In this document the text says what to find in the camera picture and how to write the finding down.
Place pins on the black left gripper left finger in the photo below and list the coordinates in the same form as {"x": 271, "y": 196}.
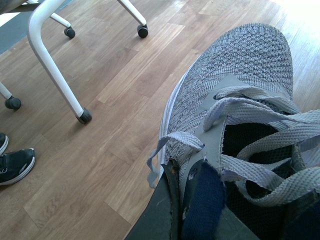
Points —
{"x": 161, "y": 218}

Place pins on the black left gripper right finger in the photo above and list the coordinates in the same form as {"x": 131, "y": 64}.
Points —
{"x": 231, "y": 228}

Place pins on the grey knit sneaker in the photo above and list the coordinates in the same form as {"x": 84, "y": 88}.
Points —
{"x": 241, "y": 142}

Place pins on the black sneaker with white sole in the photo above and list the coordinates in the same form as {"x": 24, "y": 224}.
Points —
{"x": 14, "y": 166}

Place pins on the white chair frame with casters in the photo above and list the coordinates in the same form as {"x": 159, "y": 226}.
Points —
{"x": 40, "y": 13}

